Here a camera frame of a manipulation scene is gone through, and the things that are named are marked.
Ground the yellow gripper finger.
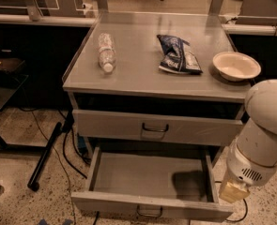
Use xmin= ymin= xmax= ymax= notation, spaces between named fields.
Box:
xmin=219 ymin=180 xmax=250 ymax=203

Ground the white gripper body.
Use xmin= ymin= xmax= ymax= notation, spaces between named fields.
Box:
xmin=223 ymin=142 xmax=277 ymax=188

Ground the grey drawer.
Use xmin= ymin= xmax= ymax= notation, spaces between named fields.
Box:
xmin=72 ymin=110 xmax=242 ymax=146
xmin=71 ymin=145 xmax=233 ymax=222

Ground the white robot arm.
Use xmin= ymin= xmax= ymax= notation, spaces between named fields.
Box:
xmin=219 ymin=80 xmax=277 ymax=203

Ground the grey top drawer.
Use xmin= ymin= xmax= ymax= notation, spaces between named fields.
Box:
xmin=72 ymin=110 xmax=242 ymax=146

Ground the grey drawer cabinet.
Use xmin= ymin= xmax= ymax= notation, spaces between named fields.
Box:
xmin=63 ymin=12 xmax=251 ymax=161

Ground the white bowl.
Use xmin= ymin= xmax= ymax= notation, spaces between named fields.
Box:
xmin=212 ymin=52 xmax=261 ymax=82

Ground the blue chip bag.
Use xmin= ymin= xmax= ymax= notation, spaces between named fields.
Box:
xmin=157 ymin=35 xmax=202 ymax=75

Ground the clear plastic water bottle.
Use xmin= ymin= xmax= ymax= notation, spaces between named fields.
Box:
xmin=98 ymin=33 xmax=116 ymax=73

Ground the black metal stand leg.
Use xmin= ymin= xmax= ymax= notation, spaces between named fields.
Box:
xmin=27 ymin=122 xmax=62 ymax=191

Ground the dark side shelf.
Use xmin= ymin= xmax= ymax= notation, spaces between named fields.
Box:
xmin=0 ymin=50 xmax=28 ymax=111

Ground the black cable at right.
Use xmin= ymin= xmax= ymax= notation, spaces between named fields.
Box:
xmin=214 ymin=180 xmax=249 ymax=223

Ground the black floor cable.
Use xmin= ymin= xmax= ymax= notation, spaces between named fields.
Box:
xmin=19 ymin=106 xmax=100 ymax=225

